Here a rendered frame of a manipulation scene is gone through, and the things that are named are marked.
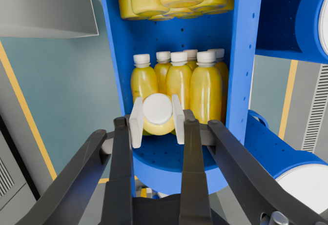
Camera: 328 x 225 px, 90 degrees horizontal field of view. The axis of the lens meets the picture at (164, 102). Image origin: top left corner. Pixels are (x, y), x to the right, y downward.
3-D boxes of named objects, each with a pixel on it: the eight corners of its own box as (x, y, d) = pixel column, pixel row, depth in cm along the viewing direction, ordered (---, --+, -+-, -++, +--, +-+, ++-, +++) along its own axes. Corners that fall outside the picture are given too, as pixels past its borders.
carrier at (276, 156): (223, 125, 150) (240, 98, 141) (303, 226, 68) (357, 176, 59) (196, 113, 145) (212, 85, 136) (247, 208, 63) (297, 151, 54)
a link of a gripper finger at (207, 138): (187, 133, 13) (223, 130, 13) (180, 109, 18) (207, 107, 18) (188, 148, 14) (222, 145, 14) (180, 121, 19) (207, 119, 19)
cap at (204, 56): (219, 61, 33) (220, 52, 32) (202, 63, 32) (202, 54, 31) (210, 60, 36) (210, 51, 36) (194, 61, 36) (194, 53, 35)
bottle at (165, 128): (154, 139, 40) (148, 145, 22) (140, 114, 41) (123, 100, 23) (179, 125, 41) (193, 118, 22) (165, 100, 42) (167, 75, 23)
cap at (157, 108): (153, 129, 22) (152, 129, 21) (138, 104, 23) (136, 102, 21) (177, 114, 23) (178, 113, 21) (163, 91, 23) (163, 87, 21)
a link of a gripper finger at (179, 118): (176, 116, 15) (185, 116, 15) (171, 93, 21) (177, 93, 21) (177, 145, 16) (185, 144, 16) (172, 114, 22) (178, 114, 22)
